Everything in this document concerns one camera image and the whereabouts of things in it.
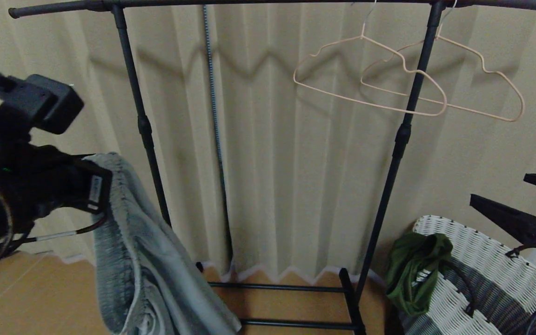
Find pale grey shorts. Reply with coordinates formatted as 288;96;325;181
82;153;243;335

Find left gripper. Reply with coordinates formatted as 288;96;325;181
0;145;113;219

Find beige curtain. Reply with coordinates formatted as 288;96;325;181
0;0;536;284

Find grey beaded curtain cord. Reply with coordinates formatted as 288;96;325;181
201;5;234;270

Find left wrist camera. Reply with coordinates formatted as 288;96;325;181
0;74;85;159

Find green garment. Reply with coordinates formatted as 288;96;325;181
386;232;454;317

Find black clothes rack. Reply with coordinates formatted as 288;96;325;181
8;0;536;335

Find pink clothes hanger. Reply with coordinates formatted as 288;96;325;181
360;0;525;122
293;0;448;117

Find white laundry basket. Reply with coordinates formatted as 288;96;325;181
398;215;536;335

